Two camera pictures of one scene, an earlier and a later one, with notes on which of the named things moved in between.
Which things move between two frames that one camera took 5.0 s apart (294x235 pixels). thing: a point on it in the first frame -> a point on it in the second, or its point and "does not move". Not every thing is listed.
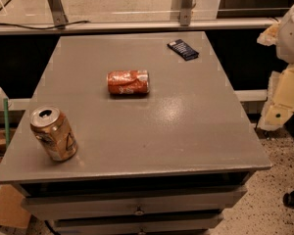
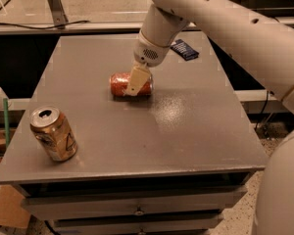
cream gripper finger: x=270 y=35 -> x=139 y=74
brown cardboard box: x=7 y=210 does not move
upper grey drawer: x=58 y=207 does not move
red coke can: x=127 y=81 does not move
